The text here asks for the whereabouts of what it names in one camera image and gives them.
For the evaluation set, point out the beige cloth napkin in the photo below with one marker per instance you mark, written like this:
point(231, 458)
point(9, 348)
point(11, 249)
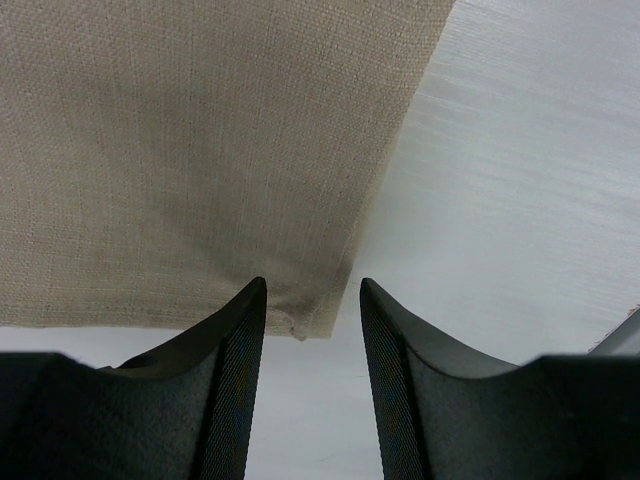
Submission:
point(156, 156)

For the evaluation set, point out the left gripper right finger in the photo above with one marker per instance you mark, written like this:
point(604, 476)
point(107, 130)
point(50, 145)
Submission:
point(445, 410)

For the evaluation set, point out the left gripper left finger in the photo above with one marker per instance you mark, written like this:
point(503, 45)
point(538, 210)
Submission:
point(182, 410)

